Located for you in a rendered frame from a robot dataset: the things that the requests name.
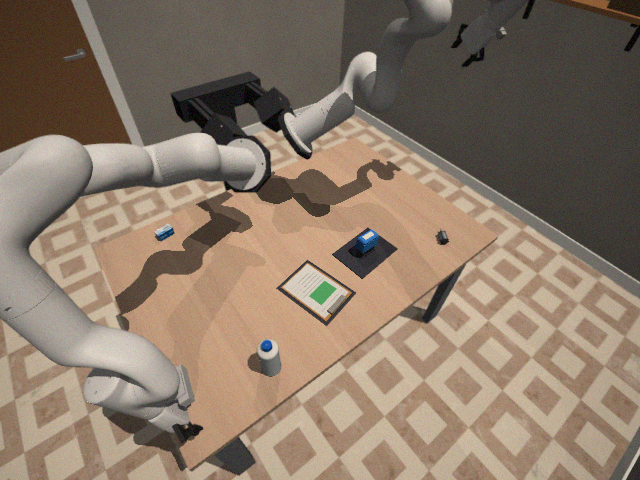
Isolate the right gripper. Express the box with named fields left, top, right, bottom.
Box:
left=148, top=399, right=203, bottom=443

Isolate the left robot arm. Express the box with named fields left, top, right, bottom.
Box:
left=284, top=0, right=529, bottom=154

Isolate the dark grey flat mat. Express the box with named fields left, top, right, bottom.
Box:
left=332, top=228, right=398, bottom=279

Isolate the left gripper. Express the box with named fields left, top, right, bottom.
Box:
left=451, top=16, right=496, bottom=67

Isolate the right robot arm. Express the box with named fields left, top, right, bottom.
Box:
left=0, top=133, right=266, bottom=420

